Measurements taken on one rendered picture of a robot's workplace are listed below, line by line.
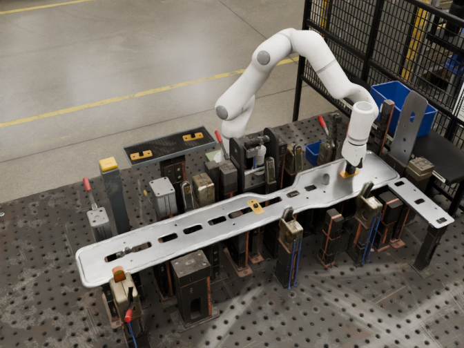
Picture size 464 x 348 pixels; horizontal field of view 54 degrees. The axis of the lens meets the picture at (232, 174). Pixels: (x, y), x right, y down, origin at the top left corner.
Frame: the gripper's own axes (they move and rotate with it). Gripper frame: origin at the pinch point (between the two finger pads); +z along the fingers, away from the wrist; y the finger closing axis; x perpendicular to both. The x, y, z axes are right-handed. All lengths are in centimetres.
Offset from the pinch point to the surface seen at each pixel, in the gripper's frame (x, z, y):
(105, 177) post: -98, -9, -30
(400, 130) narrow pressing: 26.6, -10.3, -2.5
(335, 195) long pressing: -13.3, 3.1, 8.5
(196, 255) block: -79, 0, 15
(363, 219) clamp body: -8.3, 7.9, 21.7
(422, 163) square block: 27.8, -2.6, 13.2
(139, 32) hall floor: 19, 105, -416
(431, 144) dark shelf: 44.3, 0.5, 2.2
